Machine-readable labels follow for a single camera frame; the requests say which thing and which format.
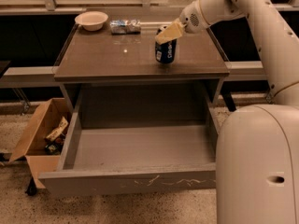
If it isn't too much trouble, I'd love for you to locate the white paper bowl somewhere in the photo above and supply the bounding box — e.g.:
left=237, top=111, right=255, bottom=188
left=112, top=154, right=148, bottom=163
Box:
left=75, top=11, right=108, bottom=32

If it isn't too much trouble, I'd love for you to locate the brown cardboard box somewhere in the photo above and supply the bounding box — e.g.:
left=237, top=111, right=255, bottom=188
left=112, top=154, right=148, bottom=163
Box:
left=9, top=98, right=71, bottom=189

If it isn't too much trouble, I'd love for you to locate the grey wall ledge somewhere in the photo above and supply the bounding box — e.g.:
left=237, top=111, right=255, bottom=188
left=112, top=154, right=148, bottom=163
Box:
left=0, top=61, right=267, bottom=88

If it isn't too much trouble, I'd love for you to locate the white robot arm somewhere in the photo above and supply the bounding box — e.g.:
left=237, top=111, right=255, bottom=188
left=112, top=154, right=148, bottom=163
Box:
left=200, top=0, right=299, bottom=224

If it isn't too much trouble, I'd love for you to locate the snack packet in box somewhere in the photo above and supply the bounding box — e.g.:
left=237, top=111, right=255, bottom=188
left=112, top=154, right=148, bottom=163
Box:
left=45, top=117, right=68, bottom=142

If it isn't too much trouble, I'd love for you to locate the silver blue snack bag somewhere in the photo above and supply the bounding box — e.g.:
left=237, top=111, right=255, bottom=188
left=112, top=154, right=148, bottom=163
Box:
left=109, top=20, right=141, bottom=35

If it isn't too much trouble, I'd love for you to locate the open grey drawer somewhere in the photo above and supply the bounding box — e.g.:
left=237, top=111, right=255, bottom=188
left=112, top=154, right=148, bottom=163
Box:
left=39, top=82, right=220, bottom=197

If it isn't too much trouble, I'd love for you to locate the blue pepsi can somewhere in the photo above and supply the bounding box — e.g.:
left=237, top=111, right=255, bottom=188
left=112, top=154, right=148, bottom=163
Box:
left=155, top=39, right=177, bottom=64

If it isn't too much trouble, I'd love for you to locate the grey cabinet with glass top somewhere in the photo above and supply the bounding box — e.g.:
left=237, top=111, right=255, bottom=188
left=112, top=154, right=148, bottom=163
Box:
left=59, top=23, right=223, bottom=114

